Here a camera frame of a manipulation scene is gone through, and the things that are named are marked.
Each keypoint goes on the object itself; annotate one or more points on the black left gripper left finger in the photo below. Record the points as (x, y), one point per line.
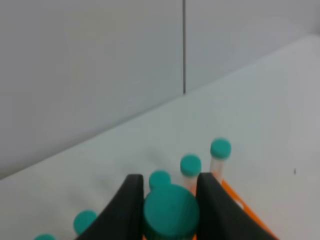
(122, 218)

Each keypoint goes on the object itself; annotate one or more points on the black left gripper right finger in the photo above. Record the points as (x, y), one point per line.
(222, 212)

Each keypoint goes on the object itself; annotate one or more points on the green capped test tube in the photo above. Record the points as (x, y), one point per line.
(170, 212)

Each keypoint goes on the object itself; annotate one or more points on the orange test tube rack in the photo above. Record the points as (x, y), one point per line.
(247, 210)

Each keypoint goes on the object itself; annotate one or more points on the row tube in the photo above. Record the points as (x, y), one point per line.
(220, 151)
(159, 178)
(190, 168)
(83, 220)
(45, 236)

